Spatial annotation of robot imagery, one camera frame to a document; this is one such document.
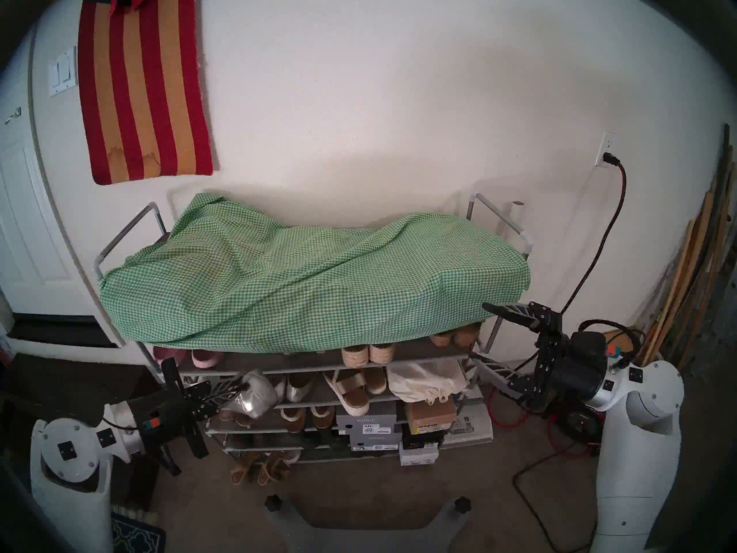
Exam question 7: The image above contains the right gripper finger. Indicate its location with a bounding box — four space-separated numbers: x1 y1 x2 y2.
471 353 536 400
483 301 548 332

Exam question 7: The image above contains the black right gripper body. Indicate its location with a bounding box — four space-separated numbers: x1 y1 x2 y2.
527 307 612 411

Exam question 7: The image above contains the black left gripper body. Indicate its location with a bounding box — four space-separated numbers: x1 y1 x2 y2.
128 359 219 459

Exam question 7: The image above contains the silver perforated shoe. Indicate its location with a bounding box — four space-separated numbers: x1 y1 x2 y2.
222 370 280 420

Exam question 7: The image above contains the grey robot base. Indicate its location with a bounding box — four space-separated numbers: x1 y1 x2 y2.
265 496 472 553

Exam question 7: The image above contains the grey metal shoe rack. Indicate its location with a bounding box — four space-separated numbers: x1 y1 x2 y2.
92 192 533 463

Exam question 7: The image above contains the brown cardboard piece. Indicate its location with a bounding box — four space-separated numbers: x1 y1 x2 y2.
605 327 645 357

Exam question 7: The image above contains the brown cardboard shoebox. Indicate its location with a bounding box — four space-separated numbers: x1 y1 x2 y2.
404 397 457 434

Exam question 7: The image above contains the black shoebox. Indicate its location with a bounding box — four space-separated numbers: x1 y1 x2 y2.
401 424 447 450

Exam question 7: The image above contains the light wooden slat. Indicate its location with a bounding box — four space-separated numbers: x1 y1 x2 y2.
651 183 729 368
642 218 694 365

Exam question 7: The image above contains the blue patterned floor rug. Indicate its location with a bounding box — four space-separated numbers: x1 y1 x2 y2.
109 509 166 553

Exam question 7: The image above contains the white shoebox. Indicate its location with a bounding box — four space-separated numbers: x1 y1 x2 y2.
399 441 440 466

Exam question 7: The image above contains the grey Vionic shoebox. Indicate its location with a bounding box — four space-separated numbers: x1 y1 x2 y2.
336 401 398 434
348 425 404 452

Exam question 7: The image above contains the green gingham cloth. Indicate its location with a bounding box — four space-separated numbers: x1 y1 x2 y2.
97 192 531 354

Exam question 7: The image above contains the white door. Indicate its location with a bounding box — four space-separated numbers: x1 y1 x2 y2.
0 36 96 316

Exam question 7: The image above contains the dark long pole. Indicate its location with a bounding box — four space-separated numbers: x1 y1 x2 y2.
677 123 732 368

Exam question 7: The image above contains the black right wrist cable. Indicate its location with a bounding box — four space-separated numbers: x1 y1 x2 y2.
578 319 643 368

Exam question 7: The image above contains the black cord reel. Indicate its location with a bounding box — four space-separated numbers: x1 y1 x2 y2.
556 399 604 443

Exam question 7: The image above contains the white drawstring bag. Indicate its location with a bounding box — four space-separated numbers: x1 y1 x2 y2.
386 359 470 406

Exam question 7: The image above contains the black floor cable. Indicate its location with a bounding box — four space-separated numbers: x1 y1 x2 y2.
511 442 599 553

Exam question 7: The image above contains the red black power cord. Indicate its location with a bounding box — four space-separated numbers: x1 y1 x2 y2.
515 152 628 374

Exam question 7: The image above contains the white wall outlet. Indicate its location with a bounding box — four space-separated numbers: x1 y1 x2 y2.
595 130 620 168

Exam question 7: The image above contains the red yellow striped wall rug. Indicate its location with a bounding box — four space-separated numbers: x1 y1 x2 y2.
78 0 214 185

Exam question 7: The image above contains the white light switch plate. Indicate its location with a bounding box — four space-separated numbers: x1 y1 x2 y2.
49 48 77 96

